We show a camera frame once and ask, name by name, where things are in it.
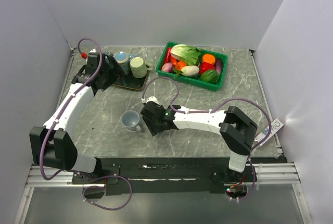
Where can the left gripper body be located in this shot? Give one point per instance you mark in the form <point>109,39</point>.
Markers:
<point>105,73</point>

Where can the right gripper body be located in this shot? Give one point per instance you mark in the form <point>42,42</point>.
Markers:
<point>153,126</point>

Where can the pale green mug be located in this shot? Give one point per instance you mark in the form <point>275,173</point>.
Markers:
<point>139,67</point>

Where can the grey-blue round mug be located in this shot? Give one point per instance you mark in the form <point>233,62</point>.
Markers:
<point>131,120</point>

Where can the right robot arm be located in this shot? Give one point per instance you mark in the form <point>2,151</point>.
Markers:
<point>233,125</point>

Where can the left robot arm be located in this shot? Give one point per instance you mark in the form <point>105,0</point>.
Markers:
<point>51,143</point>

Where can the blue butterfly mug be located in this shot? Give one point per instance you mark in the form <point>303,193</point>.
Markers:
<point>123,60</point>

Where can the dark teal mug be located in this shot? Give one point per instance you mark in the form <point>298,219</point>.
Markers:
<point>108,53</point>

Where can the black serving tray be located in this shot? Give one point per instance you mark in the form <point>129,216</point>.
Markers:
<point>132,83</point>

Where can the purple onion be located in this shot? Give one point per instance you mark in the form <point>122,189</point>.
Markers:
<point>167,67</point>

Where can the red chili pepper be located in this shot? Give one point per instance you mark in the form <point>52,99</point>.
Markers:
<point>168,55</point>

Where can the green plastic crate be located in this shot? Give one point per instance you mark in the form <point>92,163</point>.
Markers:
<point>194,80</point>

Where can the white radish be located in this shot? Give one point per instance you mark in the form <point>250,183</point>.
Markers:
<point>187,71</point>

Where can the orange pumpkin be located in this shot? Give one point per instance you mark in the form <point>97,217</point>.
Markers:
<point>179,65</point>

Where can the orange carrot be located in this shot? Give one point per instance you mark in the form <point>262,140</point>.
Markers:
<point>173,61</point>

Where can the green bell pepper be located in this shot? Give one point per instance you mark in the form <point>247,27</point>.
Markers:
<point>210,76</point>

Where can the red bell pepper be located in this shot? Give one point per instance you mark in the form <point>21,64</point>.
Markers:
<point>205,67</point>

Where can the napa cabbage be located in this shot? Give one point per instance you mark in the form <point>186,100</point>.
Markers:
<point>189,54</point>

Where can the orange fruit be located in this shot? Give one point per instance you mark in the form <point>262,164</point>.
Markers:
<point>208,58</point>

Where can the purple eggplant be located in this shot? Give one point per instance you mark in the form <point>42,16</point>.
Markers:
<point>218,65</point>

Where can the paper label card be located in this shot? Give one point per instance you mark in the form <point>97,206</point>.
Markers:
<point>268,132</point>

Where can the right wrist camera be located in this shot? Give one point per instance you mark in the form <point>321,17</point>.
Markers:
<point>150,99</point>

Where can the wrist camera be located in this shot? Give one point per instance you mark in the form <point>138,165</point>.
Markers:
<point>84,55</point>
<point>150,99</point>

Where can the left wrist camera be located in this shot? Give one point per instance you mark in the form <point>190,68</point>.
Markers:
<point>84,55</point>

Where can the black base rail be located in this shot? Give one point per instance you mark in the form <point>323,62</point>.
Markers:
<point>166,175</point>

